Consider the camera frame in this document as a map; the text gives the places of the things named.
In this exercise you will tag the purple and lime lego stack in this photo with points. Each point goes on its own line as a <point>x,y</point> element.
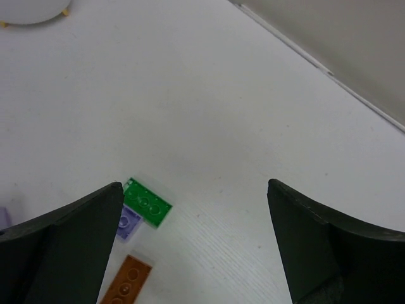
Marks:
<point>5,219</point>

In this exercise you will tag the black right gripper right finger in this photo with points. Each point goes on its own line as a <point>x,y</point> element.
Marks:
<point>331,257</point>

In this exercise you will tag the small lavender lego brick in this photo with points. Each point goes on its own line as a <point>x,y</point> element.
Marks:
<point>128,224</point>

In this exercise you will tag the green 2x4 lego brick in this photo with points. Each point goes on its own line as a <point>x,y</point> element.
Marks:
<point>145,202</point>

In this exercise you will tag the white round divided container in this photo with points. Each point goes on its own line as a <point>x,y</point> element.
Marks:
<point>29,12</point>

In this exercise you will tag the orange lego plate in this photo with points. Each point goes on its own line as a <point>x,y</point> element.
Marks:
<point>128,281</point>

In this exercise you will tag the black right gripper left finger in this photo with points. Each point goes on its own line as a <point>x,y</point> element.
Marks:
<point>61,256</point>

